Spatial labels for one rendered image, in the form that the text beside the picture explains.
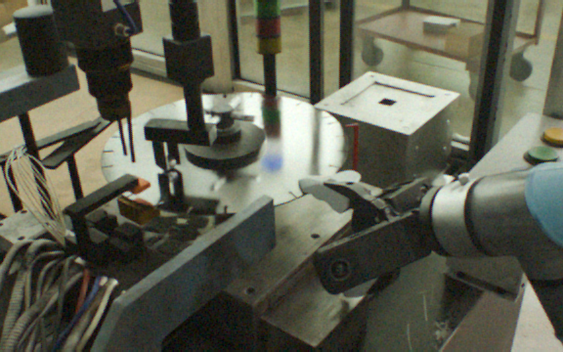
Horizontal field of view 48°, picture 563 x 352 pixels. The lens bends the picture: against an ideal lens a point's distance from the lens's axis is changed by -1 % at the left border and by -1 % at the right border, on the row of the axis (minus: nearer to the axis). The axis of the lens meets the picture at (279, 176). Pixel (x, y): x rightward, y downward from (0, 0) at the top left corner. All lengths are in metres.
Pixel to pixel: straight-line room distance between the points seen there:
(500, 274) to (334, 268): 0.35
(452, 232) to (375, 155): 0.46
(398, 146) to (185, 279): 0.51
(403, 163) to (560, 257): 0.50
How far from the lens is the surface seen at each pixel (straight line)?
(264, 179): 0.78
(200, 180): 0.79
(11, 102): 0.89
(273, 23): 1.09
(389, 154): 1.03
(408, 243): 0.65
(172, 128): 0.78
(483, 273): 0.94
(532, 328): 2.03
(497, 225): 0.57
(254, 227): 0.65
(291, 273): 0.80
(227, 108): 0.84
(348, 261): 0.63
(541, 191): 0.55
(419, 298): 0.92
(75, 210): 0.72
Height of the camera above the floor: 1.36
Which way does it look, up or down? 32 degrees down
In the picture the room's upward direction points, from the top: 2 degrees counter-clockwise
